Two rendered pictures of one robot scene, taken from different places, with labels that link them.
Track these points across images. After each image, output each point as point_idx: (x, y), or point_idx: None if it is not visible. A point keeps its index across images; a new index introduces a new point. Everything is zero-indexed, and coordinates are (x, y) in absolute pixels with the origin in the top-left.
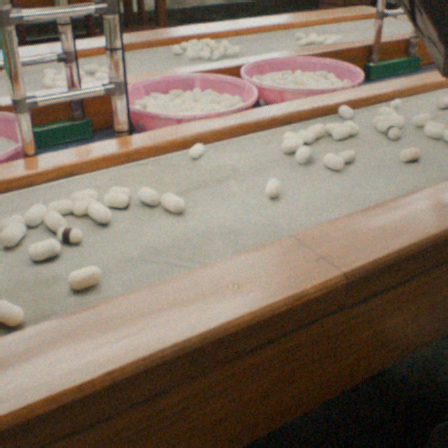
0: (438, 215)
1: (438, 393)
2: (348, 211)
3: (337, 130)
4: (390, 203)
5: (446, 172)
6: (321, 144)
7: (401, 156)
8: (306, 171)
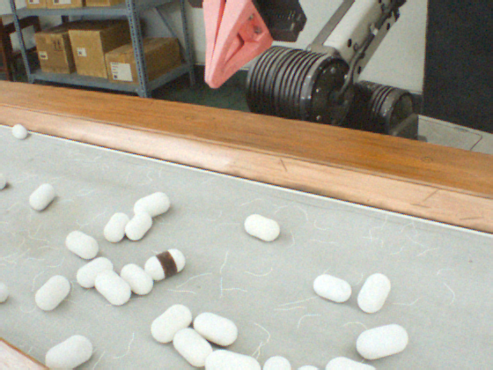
0: (457, 159)
1: None
2: (489, 241)
3: (229, 323)
4: (474, 188)
5: (280, 200)
6: (270, 356)
7: (277, 233)
8: (420, 327)
